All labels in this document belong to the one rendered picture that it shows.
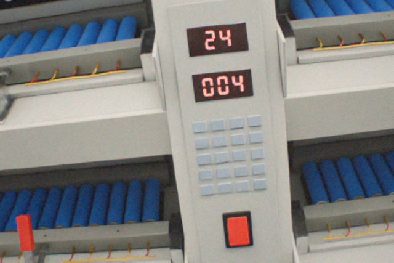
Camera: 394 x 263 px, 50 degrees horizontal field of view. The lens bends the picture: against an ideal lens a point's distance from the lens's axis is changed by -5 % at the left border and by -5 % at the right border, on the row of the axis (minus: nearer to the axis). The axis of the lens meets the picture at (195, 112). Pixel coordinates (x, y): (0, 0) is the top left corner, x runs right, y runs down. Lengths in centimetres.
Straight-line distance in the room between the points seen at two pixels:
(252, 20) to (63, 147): 19
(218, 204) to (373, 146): 24
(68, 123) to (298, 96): 19
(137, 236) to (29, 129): 16
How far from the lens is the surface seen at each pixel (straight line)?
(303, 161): 54
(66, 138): 39
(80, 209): 52
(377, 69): 40
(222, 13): 34
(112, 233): 48
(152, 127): 37
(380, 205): 49
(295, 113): 37
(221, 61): 35
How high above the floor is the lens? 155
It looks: 12 degrees down
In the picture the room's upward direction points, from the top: 7 degrees counter-clockwise
